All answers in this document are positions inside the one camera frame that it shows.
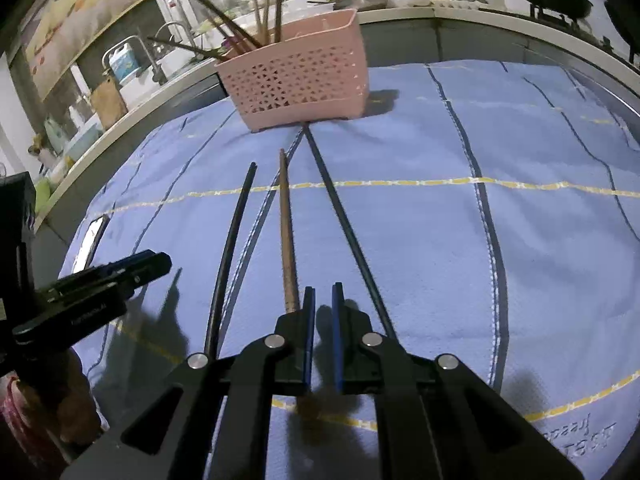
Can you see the wall poster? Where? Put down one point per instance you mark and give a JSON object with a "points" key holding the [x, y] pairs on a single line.
{"points": [[85, 15]]}

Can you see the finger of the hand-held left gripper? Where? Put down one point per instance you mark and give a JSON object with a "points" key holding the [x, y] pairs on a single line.
{"points": [[145, 265]]}

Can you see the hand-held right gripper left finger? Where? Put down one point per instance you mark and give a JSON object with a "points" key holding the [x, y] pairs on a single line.
{"points": [[310, 340]]}

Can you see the blue and white jug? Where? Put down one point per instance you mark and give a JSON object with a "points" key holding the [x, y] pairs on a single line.
{"points": [[125, 62]]}

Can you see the gas stove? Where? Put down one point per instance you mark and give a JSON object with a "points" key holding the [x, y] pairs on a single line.
{"points": [[560, 22]]}

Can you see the egg tray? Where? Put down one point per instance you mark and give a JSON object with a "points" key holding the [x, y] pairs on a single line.
{"points": [[460, 4]]}

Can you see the black chopstick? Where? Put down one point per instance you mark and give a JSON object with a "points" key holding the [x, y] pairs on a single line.
{"points": [[346, 225], [226, 260]]}

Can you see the curved steel faucet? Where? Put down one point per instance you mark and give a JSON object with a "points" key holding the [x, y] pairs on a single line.
{"points": [[185, 30]]}

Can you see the wooden cutting board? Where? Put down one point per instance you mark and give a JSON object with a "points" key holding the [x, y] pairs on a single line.
{"points": [[109, 105]]}

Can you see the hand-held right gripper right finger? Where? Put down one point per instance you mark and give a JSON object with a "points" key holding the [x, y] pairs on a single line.
{"points": [[337, 340]]}

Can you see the kitchen counter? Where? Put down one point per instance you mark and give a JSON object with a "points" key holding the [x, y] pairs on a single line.
{"points": [[450, 14]]}

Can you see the bundle of dark chopsticks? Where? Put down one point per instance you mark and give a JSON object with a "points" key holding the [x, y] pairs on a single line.
{"points": [[278, 10]]}

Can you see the pink plastic utensil basket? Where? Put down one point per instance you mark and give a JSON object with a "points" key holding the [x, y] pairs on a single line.
{"points": [[300, 80]]}

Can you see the brown wooden chopstick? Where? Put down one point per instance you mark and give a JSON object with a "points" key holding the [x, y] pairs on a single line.
{"points": [[287, 240]]}

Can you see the blue striped cloth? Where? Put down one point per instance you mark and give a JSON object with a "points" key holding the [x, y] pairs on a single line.
{"points": [[425, 260]]}

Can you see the tall steel faucet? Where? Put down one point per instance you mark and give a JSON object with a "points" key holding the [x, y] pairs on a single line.
{"points": [[150, 60]]}

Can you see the person's left hand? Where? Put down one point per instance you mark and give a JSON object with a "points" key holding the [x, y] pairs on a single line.
{"points": [[65, 400]]}

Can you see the black smartphone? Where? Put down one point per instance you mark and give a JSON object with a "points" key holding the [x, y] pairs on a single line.
{"points": [[90, 240]]}

